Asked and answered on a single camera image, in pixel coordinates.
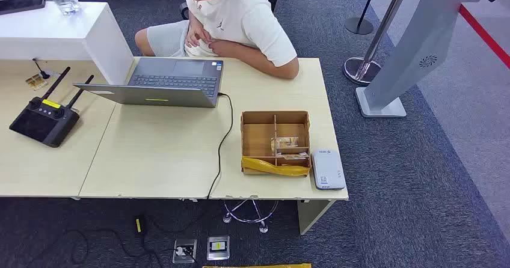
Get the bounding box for person's right hand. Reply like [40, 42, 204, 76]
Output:
[185, 22, 212, 48]

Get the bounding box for person's left hand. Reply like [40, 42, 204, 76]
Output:
[207, 39, 231, 58]

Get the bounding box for person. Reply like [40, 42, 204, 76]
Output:
[134, 0, 300, 81]

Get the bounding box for upright patterned key card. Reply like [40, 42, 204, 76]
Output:
[271, 136, 300, 156]

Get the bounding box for flat pale key card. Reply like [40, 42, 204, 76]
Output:
[278, 151, 310, 160]

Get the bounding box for white card reader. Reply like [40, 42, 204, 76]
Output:
[311, 148, 347, 191]

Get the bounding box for small gold card stack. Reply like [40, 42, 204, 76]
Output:
[25, 73, 49, 91]

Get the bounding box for grey laptop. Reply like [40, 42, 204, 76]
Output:
[73, 57, 225, 109]

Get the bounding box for divided cardboard box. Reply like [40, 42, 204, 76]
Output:
[240, 111, 312, 177]

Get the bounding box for yellow tape strip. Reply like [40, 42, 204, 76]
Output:
[241, 156, 311, 178]

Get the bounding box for white counter block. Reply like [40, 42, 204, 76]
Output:
[0, 1, 135, 86]

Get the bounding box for black remote controller with antennas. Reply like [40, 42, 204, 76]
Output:
[8, 66, 95, 148]

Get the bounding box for black tablet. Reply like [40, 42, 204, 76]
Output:
[0, 0, 46, 16]

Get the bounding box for chrome stool base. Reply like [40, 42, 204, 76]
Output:
[222, 199, 280, 234]

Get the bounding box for white desk leg panel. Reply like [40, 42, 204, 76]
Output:
[296, 199, 336, 236]

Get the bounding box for black power adapter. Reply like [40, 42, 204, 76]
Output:
[134, 215, 147, 237]

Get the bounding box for grey kiosk stand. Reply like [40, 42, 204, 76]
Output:
[355, 0, 500, 118]

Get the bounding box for floor socket with yellow label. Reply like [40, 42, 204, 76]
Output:
[206, 235, 231, 261]

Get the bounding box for floor socket with white plug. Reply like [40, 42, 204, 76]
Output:
[172, 239, 198, 264]

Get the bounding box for red barrier belt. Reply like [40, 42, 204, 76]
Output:
[459, 4, 510, 70]

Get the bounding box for black laptop power cable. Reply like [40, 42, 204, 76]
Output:
[206, 93, 235, 200]

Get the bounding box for black stanchion post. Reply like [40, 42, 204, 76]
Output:
[344, 0, 381, 35]

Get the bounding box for chrome stanchion post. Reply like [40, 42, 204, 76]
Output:
[343, 0, 414, 87]

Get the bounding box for black floor cable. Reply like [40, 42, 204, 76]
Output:
[23, 227, 188, 268]

